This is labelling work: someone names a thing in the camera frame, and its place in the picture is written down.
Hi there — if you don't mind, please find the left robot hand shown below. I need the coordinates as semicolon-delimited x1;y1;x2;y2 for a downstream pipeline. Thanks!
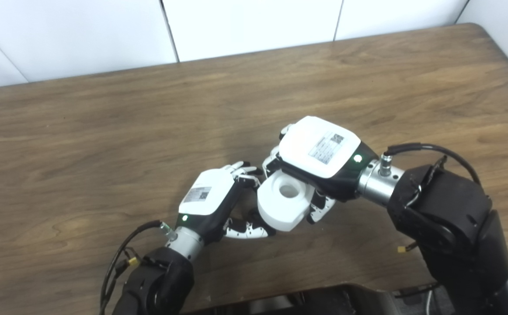
176;161;276;245

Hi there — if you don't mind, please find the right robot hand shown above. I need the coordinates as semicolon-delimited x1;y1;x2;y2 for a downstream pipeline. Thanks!
262;116;379;224

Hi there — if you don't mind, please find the round white piece with holes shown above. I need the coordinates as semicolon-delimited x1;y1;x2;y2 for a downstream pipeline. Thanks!
257;170;317;232

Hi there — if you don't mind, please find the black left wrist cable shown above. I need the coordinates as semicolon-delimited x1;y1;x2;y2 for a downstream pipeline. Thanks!
100;220;167;315

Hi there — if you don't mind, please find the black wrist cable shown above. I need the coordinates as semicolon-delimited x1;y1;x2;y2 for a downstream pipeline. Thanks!
100;220;167;315
383;143;482;184

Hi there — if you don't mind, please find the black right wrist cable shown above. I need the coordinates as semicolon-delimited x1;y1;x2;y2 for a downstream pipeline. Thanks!
383;143;482;184

